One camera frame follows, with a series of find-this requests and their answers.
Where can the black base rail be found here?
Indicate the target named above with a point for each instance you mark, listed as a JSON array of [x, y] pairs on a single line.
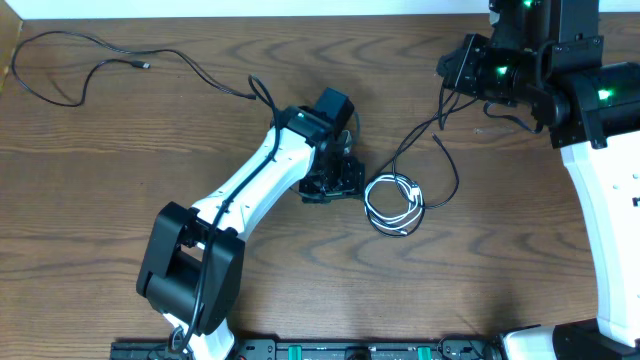
[[455, 348]]

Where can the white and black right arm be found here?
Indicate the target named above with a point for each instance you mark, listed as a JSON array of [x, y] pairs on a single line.
[[547, 54]]

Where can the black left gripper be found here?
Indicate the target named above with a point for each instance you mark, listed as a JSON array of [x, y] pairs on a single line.
[[352, 184]]

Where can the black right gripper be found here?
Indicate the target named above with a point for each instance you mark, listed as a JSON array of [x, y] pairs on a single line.
[[460, 78]]

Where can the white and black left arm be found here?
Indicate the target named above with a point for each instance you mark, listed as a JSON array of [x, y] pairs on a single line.
[[192, 267]]

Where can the brown cardboard panel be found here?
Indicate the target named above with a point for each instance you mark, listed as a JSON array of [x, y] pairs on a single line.
[[10, 29]]

